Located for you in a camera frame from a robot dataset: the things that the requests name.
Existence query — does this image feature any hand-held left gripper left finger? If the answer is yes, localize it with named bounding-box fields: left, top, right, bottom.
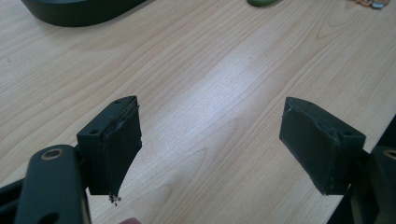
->
left=76, top=95, right=143, bottom=207

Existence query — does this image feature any small tan and blue object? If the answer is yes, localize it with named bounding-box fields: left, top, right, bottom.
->
left=353, top=0, right=391, bottom=9

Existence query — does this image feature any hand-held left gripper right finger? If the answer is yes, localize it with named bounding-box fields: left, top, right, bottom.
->
left=278, top=96, right=367, bottom=196

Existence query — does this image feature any black oval tray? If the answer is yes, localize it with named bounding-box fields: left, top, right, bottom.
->
left=20, top=0, right=148, bottom=28

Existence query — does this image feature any green round object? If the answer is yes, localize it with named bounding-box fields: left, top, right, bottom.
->
left=247, top=0, right=283, bottom=7

